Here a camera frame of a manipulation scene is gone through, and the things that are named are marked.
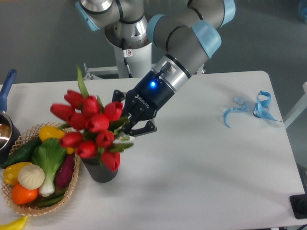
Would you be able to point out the blue ribbon strip right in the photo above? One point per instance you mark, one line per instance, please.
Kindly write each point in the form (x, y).
(261, 107)

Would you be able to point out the green bok choy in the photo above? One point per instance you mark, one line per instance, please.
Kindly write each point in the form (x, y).
(49, 156)

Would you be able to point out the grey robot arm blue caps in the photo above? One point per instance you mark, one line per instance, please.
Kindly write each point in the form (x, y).
(164, 52)

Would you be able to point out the yellow squash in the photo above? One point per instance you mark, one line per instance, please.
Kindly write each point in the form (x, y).
(55, 134)

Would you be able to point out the woven wicker basket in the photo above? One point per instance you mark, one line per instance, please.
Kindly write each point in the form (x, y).
(31, 209)

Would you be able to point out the orange tangerine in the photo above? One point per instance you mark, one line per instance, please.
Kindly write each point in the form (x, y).
(21, 195)

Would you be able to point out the dark grey ribbed vase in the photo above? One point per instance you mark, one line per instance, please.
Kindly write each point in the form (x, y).
(99, 173)

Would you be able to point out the yellow banana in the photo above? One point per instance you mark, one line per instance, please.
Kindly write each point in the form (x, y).
(17, 224)

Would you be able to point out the black device at edge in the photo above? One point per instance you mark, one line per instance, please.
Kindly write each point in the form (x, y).
(299, 205)

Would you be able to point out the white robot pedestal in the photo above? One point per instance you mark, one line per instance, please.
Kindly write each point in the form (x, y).
(128, 32)

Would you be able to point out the dark green cucumber in basket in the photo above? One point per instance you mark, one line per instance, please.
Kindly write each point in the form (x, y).
(50, 200)

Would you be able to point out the white frame at right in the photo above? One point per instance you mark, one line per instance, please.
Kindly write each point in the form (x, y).
(297, 109)

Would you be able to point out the red tulip bouquet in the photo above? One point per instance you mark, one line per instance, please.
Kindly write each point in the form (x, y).
(96, 126)

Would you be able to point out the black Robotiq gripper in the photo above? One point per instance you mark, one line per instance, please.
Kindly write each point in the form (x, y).
(141, 104)

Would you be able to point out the blue handled saucepan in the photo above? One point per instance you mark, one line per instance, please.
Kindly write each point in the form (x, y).
(9, 133)

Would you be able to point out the blue ribbon strip left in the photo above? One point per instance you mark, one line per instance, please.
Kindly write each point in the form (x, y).
(241, 106)

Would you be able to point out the blue ribbon strip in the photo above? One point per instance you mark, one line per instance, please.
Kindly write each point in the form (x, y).
(261, 107)
(241, 106)

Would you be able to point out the yellow bell pepper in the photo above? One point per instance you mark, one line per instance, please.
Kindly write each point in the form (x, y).
(10, 174)

